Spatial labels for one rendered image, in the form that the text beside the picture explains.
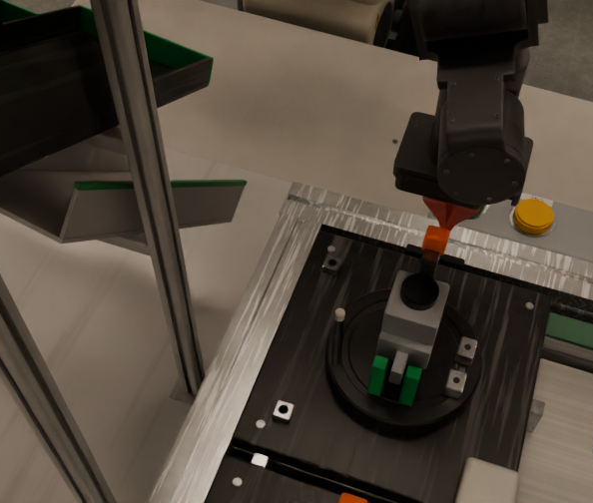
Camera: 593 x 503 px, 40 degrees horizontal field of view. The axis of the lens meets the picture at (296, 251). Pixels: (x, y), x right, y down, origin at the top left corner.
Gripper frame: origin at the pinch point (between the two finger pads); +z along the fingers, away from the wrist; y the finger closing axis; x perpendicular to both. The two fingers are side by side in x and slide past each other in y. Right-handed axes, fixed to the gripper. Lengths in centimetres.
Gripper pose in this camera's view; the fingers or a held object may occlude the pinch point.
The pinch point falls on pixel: (447, 221)
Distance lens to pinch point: 74.4
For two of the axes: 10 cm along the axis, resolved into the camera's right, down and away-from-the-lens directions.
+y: 9.5, 2.6, -1.9
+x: 3.2, -7.7, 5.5
